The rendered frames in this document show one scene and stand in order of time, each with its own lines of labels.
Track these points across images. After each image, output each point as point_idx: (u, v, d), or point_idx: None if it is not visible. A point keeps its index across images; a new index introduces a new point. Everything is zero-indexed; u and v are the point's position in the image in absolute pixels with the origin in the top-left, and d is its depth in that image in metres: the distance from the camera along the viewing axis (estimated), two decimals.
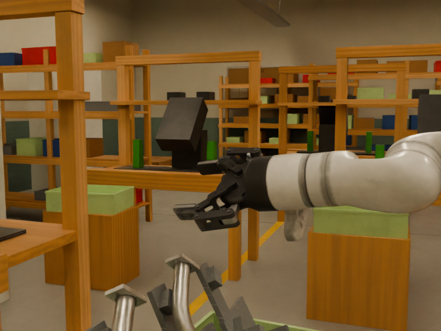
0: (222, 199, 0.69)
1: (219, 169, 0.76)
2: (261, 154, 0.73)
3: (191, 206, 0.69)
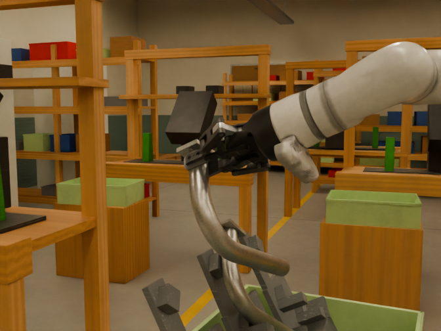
0: (227, 138, 0.70)
1: (218, 164, 0.75)
2: (269, 159, 0.76)
3: None
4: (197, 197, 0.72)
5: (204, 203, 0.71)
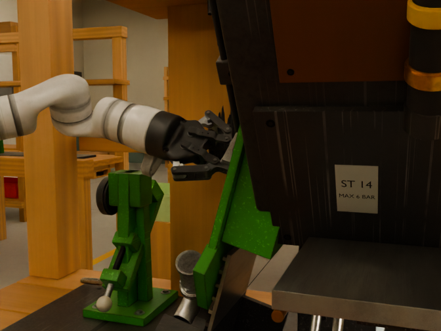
0: (206, 132, 0.80)
1: (222, 162, 0.76)
2: (171, 172, 0.75)
3: None
4: None
5: None
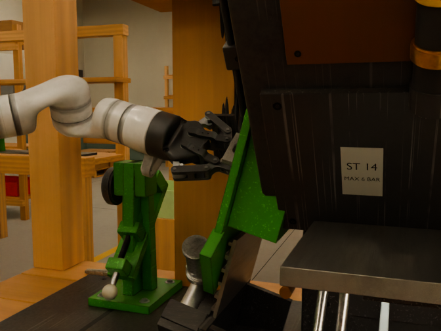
0: (206, 132, 0.80)
1: (222, 163, 0.76)
2: (171, 172, 0.75)
3: None
4: None
5: None
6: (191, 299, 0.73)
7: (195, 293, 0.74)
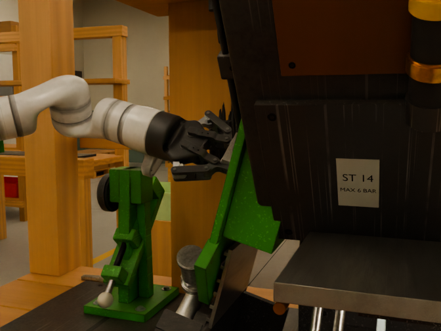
0: (206, 132, 0.80)
1: (222, 162, 0.76)
2: (171, 173, 0.75)
3: None
4: None
5: None
6: (192, 299, 0.73)
7: None
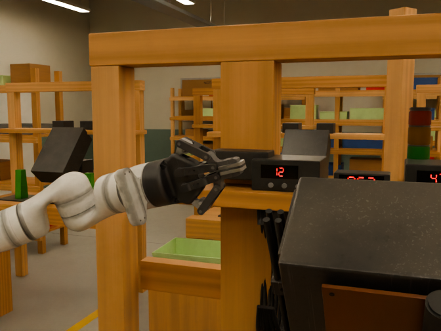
0: (201, 191, 0.79)
1: (221, 169, 0.76)
2: (180, 139, 0.78)
3: None
4: None
5: None
6: None
7: None
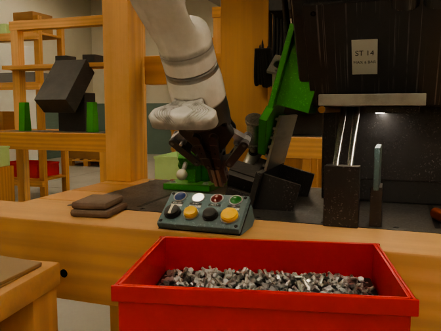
0: None
1: (216, 165, 0.76)
2: (249, 136, 0.71)
3: None
4: None
5: None
6: None
7: (249, 163, 1.07)
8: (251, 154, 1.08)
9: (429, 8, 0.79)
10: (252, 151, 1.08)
